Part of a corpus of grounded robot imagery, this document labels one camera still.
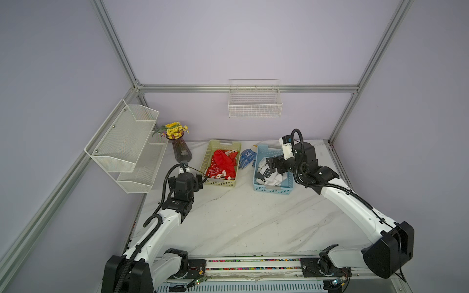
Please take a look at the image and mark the white sock black stripes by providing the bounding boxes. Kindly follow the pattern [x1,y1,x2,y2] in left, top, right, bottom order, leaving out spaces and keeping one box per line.
[255,173,288,187]

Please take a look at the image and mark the small red santa sock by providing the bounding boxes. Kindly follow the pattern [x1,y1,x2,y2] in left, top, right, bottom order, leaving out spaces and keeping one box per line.
[205,150,238,181]

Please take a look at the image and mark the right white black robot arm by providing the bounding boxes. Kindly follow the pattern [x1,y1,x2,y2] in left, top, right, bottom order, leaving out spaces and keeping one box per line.
[267,129,415,281]

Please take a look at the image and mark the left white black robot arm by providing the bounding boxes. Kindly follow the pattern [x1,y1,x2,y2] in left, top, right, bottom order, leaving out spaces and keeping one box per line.
[101,164,206,293]

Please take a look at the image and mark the blue plastic basket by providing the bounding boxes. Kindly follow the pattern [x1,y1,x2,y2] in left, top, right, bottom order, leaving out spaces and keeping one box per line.
[253,144,294,195]

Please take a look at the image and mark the green plastic basket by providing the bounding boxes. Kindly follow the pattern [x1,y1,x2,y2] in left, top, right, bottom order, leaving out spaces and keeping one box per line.
[200,139,242,188]

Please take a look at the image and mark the dark glass vase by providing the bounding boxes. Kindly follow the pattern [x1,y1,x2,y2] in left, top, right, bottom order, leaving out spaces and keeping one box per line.
[171,136,192,164]

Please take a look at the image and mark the blue dotted work glove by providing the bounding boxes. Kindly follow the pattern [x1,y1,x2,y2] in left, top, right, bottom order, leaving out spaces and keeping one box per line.
[239,145,257,169]

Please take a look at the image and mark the yellow flower bouquet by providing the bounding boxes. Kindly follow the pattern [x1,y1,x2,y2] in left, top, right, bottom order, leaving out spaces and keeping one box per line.
[155,122,189,140]

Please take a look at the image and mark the white two-tier mesh shelf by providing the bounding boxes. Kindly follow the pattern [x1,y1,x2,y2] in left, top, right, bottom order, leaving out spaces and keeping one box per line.
[84,100,169,194]

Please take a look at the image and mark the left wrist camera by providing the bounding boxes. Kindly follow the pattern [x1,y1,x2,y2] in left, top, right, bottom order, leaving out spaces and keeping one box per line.
[179,164,188,173]

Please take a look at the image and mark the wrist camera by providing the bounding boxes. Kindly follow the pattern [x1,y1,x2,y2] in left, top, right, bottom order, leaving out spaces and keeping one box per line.
[179,164,188,173]
[279,134,294,160]

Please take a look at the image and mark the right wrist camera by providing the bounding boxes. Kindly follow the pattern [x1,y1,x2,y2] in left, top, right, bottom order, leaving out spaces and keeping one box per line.
[279,134,294,160]

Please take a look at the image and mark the white wire wall basket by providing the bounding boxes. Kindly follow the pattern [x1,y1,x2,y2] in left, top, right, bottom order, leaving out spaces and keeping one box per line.
[228,79,283,118]

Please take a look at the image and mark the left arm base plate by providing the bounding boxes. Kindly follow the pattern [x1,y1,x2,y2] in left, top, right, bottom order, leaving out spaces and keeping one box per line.
[168,259,207,280]

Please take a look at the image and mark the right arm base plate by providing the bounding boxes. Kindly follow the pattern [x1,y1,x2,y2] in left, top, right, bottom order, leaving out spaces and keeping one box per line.
[300,257,351,278]

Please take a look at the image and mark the aluminium rail bench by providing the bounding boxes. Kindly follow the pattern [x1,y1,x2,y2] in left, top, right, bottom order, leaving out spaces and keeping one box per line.
[154,256,411,293]

